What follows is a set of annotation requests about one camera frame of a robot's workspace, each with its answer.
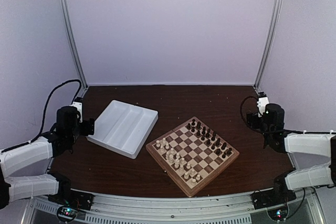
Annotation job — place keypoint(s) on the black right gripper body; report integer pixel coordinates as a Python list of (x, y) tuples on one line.
[(252, 118)]

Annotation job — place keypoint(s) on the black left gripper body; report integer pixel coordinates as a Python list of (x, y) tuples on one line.
[(87, 129)]

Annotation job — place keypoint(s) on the white plastic sorting tray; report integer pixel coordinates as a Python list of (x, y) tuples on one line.
[(123, 128)]

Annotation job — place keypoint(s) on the dark chess piece eleventh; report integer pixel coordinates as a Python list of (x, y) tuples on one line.
[(213, 136)]

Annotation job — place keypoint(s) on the wooden chess board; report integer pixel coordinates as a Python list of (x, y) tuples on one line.
[(214, 165)]

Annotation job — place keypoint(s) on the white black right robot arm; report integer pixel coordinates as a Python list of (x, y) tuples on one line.
[(269, 122)]

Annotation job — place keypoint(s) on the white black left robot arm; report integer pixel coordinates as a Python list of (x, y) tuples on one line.
[(61, 137)]

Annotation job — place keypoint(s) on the white chess pieces group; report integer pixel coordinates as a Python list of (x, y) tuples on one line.
[(185, 157)]

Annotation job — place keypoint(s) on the left controller board with LEDs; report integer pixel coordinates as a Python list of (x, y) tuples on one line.
[(66, 214)]

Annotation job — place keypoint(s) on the controller board with leds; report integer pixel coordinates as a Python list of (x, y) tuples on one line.
[(278, 214), (66, 214)]

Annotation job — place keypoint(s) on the right controller board with LEDs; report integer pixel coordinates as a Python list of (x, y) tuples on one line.
[(278, 214)]

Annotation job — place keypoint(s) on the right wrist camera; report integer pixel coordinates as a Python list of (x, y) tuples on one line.
[(262, 101)]

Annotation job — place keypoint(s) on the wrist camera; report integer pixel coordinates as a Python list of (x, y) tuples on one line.
[(262, 101), (77, 103)]

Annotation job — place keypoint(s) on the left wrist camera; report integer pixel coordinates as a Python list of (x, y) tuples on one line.
[(77, 103)]

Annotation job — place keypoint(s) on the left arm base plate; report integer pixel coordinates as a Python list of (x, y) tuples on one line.
[(76, 200)]

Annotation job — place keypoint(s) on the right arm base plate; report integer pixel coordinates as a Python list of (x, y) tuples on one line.
[(270, 198)]

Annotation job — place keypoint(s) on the aluminium front frame rail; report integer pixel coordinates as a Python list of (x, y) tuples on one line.
[(234, 208)]

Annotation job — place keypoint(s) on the aluminium right corner post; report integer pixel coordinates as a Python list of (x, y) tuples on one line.
[(269, 41)]

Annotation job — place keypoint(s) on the aluminium corner post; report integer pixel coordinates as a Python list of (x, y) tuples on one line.
[(269, 41), (72, 43)]

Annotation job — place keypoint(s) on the aluminium left corner post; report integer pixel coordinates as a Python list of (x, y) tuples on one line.
[(72, 43)]

